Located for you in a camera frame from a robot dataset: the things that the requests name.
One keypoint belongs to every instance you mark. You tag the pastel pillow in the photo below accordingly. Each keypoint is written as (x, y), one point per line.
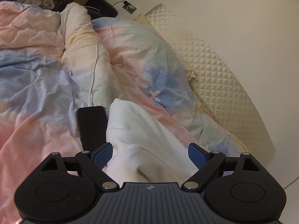
(144, 58)

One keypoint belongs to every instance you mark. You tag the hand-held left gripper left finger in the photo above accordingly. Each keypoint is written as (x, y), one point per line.
(101, 155)

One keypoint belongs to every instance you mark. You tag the black smartphone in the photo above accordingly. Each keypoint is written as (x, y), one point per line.
(92, 126)

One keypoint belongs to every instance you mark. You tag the pastel duvet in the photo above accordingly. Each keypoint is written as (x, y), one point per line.
(35, 74)

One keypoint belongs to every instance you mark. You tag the black wall charger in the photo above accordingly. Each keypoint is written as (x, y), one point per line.
(126, 3)

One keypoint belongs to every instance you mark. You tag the cream sweatpants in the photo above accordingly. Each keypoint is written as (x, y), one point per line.
(140, 133)

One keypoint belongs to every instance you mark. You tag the cream quilted cushion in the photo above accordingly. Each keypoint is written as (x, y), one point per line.
(210, 58)

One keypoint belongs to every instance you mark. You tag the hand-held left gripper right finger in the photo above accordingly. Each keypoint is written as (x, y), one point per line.
(198, 155)

